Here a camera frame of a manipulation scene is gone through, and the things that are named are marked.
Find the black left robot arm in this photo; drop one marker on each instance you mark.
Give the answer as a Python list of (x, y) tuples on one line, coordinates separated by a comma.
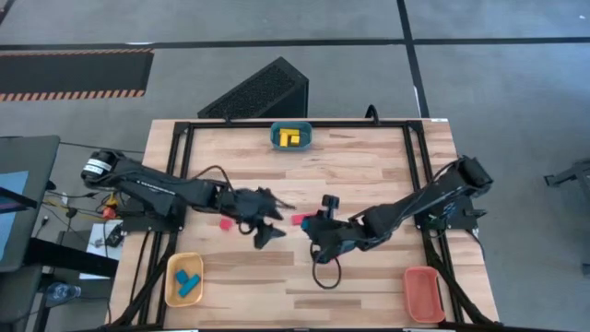
[(152, 186)]

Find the blue screen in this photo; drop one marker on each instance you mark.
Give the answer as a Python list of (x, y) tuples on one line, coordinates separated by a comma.
[(11, 216)]

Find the yellow cylinder block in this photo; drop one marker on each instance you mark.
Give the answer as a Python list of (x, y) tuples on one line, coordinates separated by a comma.
[(283, 138)]

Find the clear water bottle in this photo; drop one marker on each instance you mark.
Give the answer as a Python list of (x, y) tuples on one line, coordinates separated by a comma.
[(62, 293)]

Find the blue triangular block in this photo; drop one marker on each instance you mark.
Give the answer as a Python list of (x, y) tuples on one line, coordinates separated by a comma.
[(181, 276)]

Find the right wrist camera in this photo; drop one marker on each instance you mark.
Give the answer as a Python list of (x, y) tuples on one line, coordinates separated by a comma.
[(330, 202)]

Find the teal plastic bin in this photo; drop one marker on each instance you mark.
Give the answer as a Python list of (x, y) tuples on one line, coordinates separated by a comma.
[(306, 138)]

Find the white paper sheet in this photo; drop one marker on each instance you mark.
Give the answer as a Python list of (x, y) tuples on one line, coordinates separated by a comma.
[(99, 258)]

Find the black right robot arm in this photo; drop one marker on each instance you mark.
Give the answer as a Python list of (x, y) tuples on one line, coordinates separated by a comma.
[(415, 203)]

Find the red cube block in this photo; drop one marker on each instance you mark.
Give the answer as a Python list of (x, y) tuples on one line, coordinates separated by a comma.
[(225, 224)]

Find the small yellow block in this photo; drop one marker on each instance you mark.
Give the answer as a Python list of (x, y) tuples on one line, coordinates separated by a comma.
[(295, 140)]

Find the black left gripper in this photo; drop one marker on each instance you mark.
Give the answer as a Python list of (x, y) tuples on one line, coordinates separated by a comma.
[(246, 205)]

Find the yellow plastic bin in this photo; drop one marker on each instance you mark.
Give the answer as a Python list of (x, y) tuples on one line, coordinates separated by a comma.
[(193, 263)]

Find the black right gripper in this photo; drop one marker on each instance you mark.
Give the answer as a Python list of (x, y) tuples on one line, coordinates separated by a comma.
[(338, 235)]

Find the black table frame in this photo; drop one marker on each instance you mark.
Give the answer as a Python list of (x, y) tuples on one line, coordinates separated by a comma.
[(230, 124)]

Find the black side shelf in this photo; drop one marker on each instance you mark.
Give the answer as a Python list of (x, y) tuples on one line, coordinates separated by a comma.
[(69, 258)]

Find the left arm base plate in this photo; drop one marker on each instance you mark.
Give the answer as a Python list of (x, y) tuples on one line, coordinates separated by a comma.
[(152, 225)]

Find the dark grey desk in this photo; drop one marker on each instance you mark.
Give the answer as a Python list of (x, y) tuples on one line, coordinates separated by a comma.
[(41, 184)]

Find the black hazard-striped floor mat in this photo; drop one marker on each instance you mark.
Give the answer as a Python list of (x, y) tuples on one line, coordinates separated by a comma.
[(74, 74)]

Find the black mesh computer case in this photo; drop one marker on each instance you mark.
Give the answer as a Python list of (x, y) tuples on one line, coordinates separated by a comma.
[(258, 90)]

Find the red-orange plastic bin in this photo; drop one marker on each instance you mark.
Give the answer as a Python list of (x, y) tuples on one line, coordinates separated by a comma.
[(421, 295)]

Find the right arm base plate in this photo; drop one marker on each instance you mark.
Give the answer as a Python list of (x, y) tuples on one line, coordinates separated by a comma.
[(461, 222)]

